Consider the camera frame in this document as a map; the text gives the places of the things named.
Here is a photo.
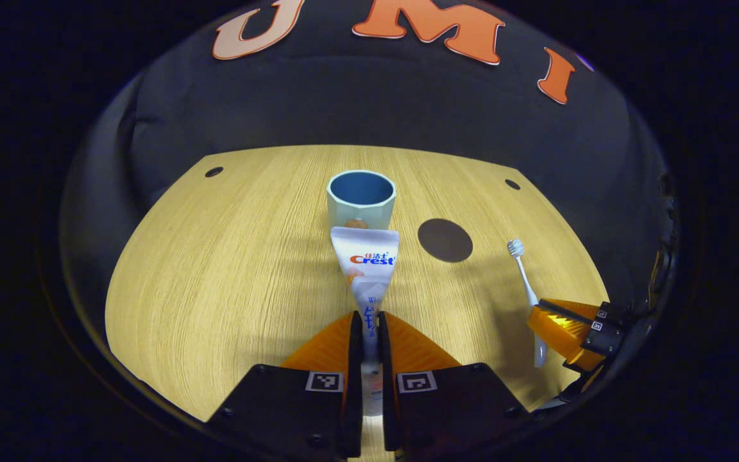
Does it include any black backdrop cloth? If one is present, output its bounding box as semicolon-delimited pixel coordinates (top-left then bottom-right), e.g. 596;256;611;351
58;0;679;321

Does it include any round dark brown coaster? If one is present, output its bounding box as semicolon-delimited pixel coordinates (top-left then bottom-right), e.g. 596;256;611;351
416;218;475;264

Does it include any white toothbrush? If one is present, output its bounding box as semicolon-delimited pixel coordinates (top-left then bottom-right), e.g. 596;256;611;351
505;238;549;369

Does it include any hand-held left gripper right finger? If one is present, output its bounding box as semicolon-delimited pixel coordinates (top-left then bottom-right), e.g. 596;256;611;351
378;312;532;458

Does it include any white toothpaste tube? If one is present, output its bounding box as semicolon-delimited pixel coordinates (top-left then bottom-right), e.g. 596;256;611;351
329;226;402;418

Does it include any pale green cup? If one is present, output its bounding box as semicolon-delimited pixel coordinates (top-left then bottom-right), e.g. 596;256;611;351
326;169;398;231

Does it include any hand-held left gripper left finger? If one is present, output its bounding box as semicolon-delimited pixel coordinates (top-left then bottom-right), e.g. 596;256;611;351
205;311;364;460

